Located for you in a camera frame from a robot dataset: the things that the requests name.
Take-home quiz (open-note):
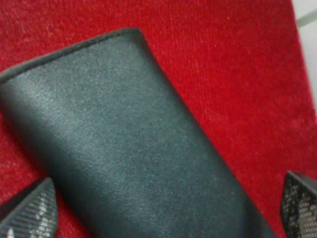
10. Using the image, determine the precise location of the red velvet cloth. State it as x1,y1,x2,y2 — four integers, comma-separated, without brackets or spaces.
0,0,317,238

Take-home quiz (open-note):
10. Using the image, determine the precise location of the black leather pouch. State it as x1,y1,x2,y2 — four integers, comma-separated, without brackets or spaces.
0,28,275,238

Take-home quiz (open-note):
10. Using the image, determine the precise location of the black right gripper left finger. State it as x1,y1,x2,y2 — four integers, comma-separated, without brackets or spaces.
0,178,58,238

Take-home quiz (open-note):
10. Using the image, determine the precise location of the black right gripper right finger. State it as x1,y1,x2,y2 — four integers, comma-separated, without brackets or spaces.
281,171,317,238

